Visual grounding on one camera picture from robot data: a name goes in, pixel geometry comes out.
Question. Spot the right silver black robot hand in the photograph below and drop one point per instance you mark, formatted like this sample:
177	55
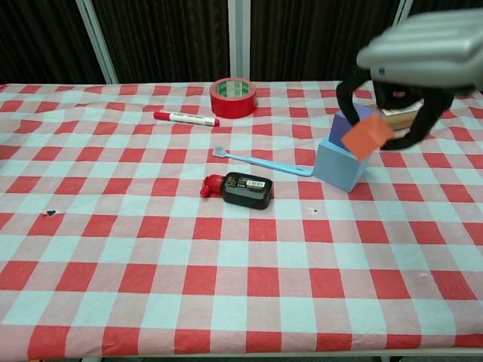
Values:
426	49

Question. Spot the small orange cube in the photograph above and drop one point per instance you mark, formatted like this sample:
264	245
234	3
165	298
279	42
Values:
368	137

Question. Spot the purple cube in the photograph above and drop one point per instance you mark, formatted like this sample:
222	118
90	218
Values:
339	130

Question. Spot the tan rectangular block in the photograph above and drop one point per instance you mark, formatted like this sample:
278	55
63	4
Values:
402	118

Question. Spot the large light blue cube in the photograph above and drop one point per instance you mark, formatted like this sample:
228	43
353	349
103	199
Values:
336	169

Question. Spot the light blue toothbrush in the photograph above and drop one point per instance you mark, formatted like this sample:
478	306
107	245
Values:
264	163

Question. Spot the red tape roll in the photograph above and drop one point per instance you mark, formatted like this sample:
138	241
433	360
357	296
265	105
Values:
232	103

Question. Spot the black ink bottle red cap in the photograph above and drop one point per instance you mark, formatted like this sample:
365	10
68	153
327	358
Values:
247	192

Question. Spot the red white marker pen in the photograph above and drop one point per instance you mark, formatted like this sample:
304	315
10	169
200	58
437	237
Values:
188	119

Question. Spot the red white checkered tablecloth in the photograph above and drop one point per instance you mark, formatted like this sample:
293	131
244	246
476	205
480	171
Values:
188	264

